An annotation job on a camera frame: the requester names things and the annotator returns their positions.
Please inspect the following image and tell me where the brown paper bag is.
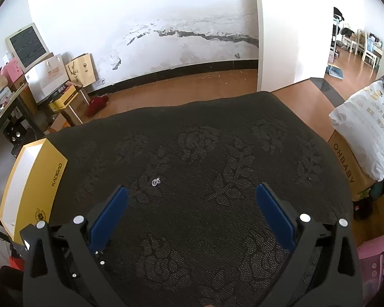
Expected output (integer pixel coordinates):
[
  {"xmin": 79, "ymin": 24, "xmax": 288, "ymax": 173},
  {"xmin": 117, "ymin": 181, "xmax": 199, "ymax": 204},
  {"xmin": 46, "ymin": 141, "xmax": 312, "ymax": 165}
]
[{"xmin": 66, "ymin": 53, "xmax": 97, "ymax": 87}]

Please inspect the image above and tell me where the black floral tablecloth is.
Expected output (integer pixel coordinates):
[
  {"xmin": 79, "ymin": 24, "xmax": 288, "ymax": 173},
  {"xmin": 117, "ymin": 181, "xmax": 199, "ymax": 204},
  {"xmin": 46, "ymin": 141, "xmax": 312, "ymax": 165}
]
[{"xmin": 35, "ymin": 91, "xmax": 354, "ymax": 307}]

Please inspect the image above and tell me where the white door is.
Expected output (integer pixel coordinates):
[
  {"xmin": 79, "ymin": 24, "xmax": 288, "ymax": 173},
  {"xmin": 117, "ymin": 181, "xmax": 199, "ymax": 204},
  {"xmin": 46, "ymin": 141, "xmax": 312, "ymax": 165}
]
[{"xmin": 255, "ymin": 0, "xmax": 335, "ymax": 93}]

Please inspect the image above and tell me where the white wooden chair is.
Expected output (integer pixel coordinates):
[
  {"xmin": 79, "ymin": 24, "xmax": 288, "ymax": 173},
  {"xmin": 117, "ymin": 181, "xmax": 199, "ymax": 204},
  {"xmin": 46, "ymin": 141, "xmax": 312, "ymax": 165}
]
[{"xmin": 358, "ymin": 29, "xmax": 380, "ymax": 68}]

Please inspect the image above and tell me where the red cloth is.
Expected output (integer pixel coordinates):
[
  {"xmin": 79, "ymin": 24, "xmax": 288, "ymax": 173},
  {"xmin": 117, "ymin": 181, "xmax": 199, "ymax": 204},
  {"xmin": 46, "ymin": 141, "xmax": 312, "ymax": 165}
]
[{"xmin": 86, "ymin": 95, "xmax": 109, "ymax": 117}]

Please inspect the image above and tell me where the pink gift box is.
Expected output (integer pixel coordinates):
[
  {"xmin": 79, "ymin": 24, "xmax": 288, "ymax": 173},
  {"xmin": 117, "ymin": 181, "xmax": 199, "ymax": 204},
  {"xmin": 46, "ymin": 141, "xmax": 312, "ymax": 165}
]
[{"xmin": 0, "ymin": 61, "xmax": 23, "ymax": 80}]

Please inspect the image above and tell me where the large printed cardboard box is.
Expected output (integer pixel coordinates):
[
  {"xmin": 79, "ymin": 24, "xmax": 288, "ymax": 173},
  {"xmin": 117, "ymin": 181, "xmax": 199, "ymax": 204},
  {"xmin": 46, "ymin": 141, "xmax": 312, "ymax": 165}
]
[{"xmin": 326, "ymin": 131, "xmax": 384, "ymax": 195}]

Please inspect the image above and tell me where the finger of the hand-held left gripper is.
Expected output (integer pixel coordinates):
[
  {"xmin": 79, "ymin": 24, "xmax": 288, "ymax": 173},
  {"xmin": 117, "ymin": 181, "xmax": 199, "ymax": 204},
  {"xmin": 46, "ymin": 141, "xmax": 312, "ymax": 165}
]
[{"xmin": 53, "ymin": 228, "xmax": 107, "ymax": 295}]

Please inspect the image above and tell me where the blue dustpan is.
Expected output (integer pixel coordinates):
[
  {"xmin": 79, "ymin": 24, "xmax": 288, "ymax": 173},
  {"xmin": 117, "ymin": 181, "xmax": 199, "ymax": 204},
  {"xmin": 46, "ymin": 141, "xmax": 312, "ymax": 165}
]
[{"xmin": 326, "ymin": 64, "xmax": 344, "ymax": 80}]

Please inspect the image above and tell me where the brown cardboard box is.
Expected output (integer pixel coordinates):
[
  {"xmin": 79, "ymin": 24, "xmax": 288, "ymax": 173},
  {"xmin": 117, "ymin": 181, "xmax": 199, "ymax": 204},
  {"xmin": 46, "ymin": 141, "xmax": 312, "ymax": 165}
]
[{"xmin": 59, "ymin": 91, "xmax": 91, "ymax": 125}]

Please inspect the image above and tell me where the black desk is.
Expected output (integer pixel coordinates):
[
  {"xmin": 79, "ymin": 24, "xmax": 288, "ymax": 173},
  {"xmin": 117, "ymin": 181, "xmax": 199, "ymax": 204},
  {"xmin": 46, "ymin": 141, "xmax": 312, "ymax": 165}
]
[{"xmin": 0, "ymin": 86, "xmax": 29, "ymax": 148}]

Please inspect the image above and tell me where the white paper bag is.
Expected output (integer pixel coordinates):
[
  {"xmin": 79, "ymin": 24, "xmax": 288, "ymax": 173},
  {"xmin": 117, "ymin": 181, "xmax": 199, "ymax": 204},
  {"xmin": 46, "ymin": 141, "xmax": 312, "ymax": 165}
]
[{"xmin": 25, "ymin": 54, "xmax": 70, "ymax": 103}]

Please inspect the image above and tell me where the white bag with yellow print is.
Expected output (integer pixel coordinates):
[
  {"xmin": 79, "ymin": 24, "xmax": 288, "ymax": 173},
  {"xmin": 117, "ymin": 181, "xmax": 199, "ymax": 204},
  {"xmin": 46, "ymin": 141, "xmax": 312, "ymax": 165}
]
[{"xmin": 328, "ymin": 80, "xmax": 384, "ymax": 181}]

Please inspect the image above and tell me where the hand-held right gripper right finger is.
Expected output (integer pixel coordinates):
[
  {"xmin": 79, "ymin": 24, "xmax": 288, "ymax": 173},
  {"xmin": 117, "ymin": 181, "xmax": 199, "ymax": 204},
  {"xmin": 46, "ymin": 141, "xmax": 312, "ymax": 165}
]
[{"xmin": 255, "ymin": 182, "xmax": 364, "ymax": 307}]

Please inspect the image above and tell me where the red bag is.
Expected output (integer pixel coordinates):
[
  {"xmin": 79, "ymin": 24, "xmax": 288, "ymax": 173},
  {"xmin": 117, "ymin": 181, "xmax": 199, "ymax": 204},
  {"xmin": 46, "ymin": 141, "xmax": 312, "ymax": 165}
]
[{"xmin": 8, "ymin": 256, "xmax": 26, "ymax": 271}]

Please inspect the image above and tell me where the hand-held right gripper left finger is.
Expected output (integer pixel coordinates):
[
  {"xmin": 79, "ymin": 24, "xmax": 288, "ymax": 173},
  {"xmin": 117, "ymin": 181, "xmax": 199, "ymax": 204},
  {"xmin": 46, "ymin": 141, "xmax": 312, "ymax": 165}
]
[{"xmin": 22, "ymin": 185, "xmax": 130, "ymax": 307}]

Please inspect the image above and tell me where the flat yellow box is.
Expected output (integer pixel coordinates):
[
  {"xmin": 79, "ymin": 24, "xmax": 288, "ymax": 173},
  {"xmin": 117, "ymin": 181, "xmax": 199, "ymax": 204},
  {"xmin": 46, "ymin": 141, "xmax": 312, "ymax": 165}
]
[{"xmin": 48, "ymin": 85, "xmax": 80, "ymax": 112}]

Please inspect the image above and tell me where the pink patterned box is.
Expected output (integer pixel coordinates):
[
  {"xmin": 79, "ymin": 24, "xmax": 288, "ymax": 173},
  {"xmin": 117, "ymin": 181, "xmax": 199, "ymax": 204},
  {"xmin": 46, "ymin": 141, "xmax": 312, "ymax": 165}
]
[{"xmin": 357, "ymin": 230, "xmax": 384, "ymax": 306}]

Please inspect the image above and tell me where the yellow cardboard box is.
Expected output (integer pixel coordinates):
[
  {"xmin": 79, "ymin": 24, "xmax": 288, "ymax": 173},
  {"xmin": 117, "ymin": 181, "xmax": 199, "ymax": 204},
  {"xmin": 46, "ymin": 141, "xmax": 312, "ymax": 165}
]
[{"xmin": 0, "ymin": 138, "xmax": 68, "ymax": 245}]

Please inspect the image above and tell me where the cream framed dark screen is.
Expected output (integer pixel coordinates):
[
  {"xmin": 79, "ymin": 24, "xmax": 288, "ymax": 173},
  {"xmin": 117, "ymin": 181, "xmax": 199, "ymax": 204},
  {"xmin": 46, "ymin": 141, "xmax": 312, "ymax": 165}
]
[{"xmin": 5, "ymin": 23, "xmax": 51, "ymax": 69}]

